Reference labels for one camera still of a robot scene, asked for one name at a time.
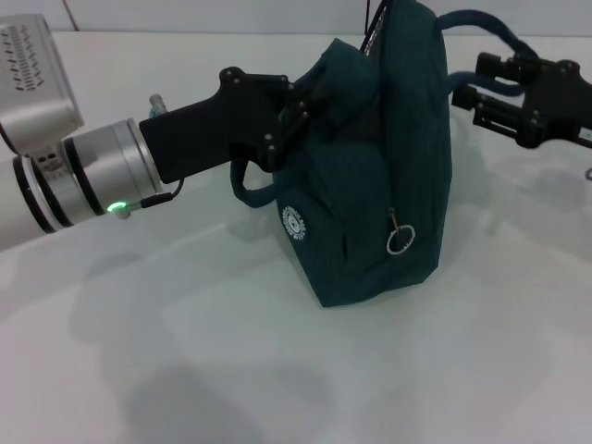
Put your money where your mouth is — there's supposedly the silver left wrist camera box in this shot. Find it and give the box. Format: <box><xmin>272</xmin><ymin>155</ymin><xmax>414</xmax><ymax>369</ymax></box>
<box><xmin>0</xmin><ymin>13</ymin><xmax>85</xmax><ymax>156</ymax></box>

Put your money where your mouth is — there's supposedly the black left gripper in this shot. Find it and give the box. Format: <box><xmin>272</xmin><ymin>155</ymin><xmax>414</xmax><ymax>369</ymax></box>
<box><xmin>138</xmin><ymin>67</ymin><xmax>346</xmax><ymax>184</ymax></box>

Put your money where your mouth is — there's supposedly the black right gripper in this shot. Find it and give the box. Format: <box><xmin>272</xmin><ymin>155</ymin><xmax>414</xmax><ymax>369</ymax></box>
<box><xmin>451</xmin><ymin>51</ymin><xmax>592</xmax><ymax>150</ymax></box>

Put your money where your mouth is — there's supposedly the dark teal fabric lunch bag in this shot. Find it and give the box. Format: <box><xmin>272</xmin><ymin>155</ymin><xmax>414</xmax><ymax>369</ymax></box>
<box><xmin>229</xmin><ymin>0</ymin><xmax>540</xmax><ymax>310</ymax></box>

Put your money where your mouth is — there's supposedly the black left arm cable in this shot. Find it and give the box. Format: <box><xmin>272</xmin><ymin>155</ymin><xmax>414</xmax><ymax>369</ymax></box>
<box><xmin>136</xmin><ymin>178</ymin><xmax>187</xmax><ymax>210</ymax></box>

